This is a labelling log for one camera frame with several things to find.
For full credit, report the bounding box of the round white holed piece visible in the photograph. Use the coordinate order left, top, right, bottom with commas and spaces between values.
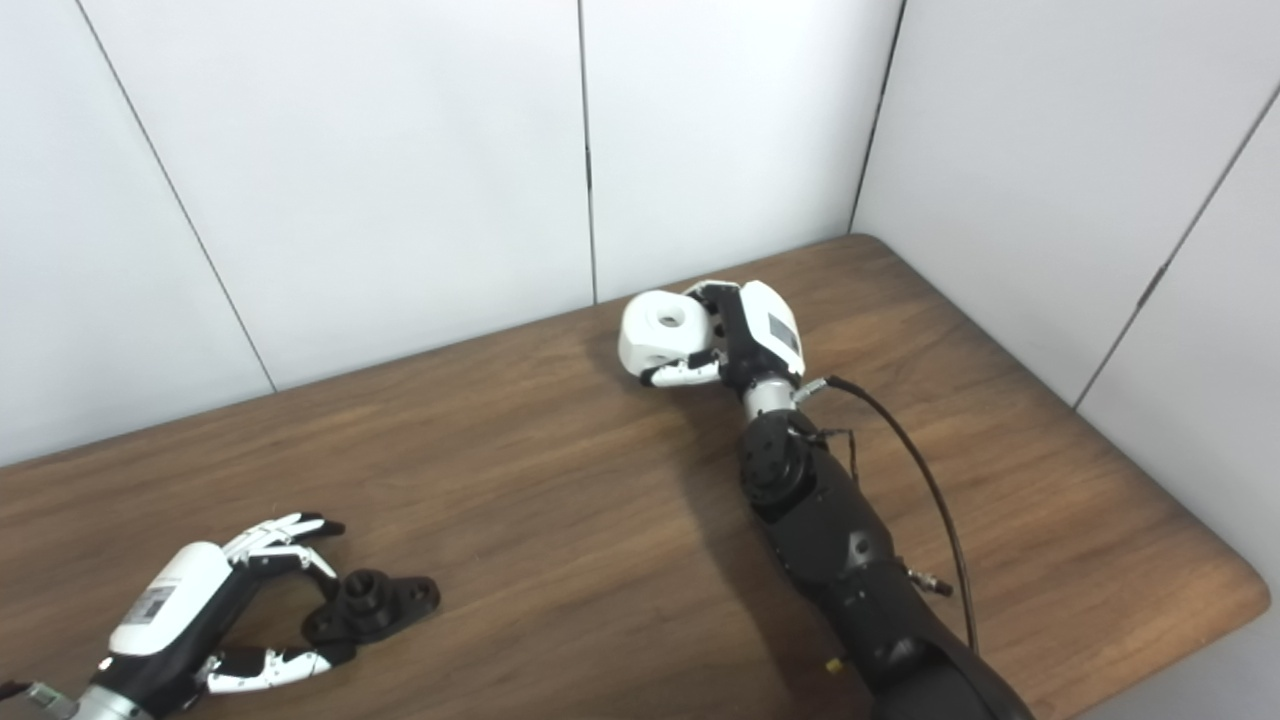
617, 289, 723, 386

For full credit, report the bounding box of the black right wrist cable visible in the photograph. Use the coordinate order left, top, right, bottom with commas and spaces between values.
795, 375, 981, 656

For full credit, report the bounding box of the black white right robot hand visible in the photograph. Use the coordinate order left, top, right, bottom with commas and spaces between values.
640, 280, 807, 396

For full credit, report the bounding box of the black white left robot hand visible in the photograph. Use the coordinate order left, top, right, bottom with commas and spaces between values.
90, 512, 359, 716

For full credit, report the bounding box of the black flanged holder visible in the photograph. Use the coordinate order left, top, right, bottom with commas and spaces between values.
302, 568, 442, 647

